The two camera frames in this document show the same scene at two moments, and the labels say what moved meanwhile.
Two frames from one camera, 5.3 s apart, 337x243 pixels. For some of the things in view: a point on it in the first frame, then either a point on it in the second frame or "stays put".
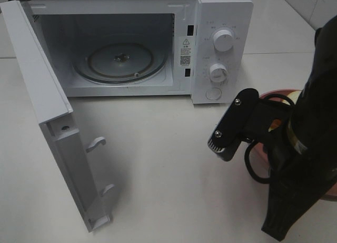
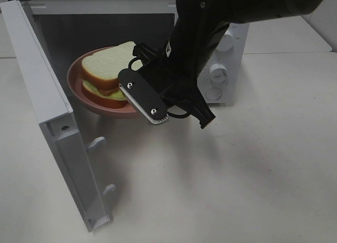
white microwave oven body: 196,43 stays put
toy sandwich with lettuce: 293,97 -> 100,71
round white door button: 214,93 stays put
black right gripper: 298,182 -> 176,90
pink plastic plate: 259,157 -> 75,77
